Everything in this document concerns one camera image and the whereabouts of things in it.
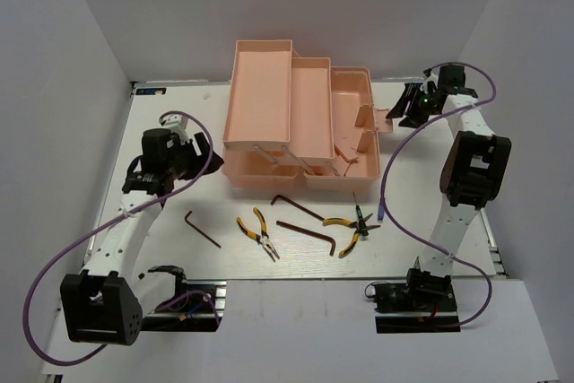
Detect yellow needle nose pliers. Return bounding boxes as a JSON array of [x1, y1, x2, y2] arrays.
[[236, 207, 280, 262]]

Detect pink plastic tool box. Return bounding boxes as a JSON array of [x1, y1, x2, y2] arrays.
[[222, 39, 393, 193]]

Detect upper long hex key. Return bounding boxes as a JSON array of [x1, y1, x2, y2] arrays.
[[270, 195, 325, 222]]

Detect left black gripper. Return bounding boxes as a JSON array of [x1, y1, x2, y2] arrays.
[[166, 132, 224, 180]]

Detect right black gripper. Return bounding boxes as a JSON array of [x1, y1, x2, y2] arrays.
[[387, 82, 440, 129]]

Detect lower long hex key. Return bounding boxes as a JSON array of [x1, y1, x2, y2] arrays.
[[275, 221, 336, 257]]

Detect small dark hex key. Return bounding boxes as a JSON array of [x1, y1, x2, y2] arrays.
[[184, 211, 222, 249]]

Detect long hex key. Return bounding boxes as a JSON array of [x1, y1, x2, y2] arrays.
[[270, 195, 325, 222], [275, 221, 336, 257]]

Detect green black screwdriver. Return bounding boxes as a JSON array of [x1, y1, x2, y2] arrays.
[[353, 194, 369, 237]]

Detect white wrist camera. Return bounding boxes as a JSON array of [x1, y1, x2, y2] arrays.
[[420, 68, 439, 95], [160, 114, 189, 144]]

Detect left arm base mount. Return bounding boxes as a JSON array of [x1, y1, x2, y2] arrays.
[[131, 265, 227, 333]]

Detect yellow side cutter pliers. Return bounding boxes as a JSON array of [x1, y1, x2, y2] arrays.
[[321, 212, 382, 259]]

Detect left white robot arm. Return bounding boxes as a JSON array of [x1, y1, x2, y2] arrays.
[[60, 127, 223, 345]]

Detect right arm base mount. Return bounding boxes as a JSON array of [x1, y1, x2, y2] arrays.
[[363, 258, 461, 334]]

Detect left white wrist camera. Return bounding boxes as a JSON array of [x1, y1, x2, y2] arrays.
[[160, 114, 189, 144]]

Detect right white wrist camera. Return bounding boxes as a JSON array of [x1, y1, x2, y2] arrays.
[[420, 68, 439, 95]]

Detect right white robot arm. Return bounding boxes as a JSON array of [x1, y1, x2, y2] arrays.
[[386, 62, 511, 310]]

